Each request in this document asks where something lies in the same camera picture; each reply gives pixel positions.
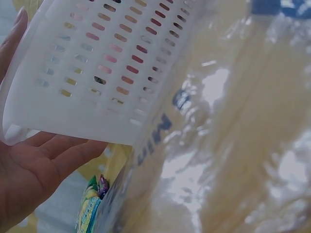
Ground person's left hand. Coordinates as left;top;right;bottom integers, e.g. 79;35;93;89
0;6;109;231

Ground white perforated plastic basket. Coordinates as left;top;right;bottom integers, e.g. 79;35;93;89
0;0;204;147

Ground green yellow snack packet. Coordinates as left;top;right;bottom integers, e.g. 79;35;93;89
75;174;113;233

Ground clear bag of pale noodles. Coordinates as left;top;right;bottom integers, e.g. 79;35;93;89
97;0;311;233

